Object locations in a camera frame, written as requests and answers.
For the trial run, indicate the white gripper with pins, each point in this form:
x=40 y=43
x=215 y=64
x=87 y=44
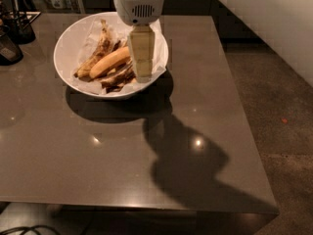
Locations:
x=139 y=8

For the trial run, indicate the yellow banana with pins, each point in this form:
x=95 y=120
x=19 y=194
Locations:
x=112 y=60

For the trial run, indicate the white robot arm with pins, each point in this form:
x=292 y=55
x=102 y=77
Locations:
x=284 y=25

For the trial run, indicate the brown banana peel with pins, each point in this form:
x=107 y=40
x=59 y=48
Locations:
x=98 y=53

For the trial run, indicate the white ceramic bowl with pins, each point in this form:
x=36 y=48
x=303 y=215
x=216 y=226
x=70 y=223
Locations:
x=65 y=52

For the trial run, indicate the black utensil holder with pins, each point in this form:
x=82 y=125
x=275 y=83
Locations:
x=16 y=20

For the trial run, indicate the dark kitchen appliance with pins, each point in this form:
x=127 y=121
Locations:
x=10 y=52

